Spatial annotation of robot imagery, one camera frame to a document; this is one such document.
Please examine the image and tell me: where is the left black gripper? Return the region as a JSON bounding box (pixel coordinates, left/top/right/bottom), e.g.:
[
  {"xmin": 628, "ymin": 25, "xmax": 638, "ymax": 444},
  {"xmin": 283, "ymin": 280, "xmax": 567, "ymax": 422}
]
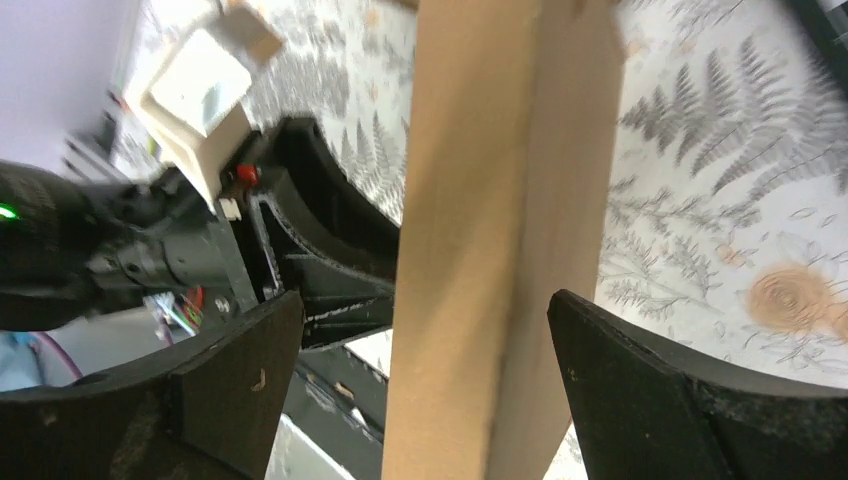
[{"xmin": 1, "ymin": 162, "xmax": 259, "ymax": 331}]

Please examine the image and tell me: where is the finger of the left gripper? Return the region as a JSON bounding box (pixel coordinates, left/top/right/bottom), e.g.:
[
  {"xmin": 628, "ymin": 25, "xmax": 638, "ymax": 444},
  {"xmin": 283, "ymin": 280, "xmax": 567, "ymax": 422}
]
[
  {"xmin": 301, "ymin": 294, "xmax": 394, "ymax": 350},
  {"xmin": 248, "ymin": 117, "xmax": 399, "ymax": 305}
]

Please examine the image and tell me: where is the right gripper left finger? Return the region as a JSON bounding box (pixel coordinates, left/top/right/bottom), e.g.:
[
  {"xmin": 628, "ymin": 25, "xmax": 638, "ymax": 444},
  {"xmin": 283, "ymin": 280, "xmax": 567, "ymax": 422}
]
[{"xmin": 1, "ymin": 292, "xmax": 304, "ymax": 479}]

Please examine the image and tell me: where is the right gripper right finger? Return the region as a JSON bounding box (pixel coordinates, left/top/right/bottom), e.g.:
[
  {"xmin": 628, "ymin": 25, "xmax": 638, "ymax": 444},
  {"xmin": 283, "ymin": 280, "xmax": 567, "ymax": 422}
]
[{"xmin": 548, "ymin": 290, "xmax": 847, "ymax": 479}]

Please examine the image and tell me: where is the cardboard box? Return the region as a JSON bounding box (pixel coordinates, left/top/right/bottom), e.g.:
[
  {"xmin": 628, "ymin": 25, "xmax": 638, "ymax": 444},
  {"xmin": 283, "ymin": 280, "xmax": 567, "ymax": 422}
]
[{"xmin": 382, "ymin": 1, "xmax": 624, "ymax": 479}]

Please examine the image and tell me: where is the floral patterned table mat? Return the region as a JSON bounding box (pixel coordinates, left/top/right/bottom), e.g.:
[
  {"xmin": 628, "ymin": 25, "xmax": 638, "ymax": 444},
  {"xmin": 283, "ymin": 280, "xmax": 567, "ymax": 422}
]
[{"xmin": 109, "ymin": 0, "xmax": 848, "ymax": 480}]

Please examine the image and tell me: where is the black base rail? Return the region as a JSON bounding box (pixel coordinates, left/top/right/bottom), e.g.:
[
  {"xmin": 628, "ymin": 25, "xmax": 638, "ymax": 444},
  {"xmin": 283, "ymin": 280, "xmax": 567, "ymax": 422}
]
[{"xmin": 283, "ymin": 346, "xmax": 388, "ymax": 479}]

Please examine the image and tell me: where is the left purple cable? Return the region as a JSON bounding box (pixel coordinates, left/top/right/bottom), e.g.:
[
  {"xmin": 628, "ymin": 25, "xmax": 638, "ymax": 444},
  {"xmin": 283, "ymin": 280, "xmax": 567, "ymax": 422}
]
[{"xmin": 26, "ymin": 331, "xmax": 84, "ymax": 382}]

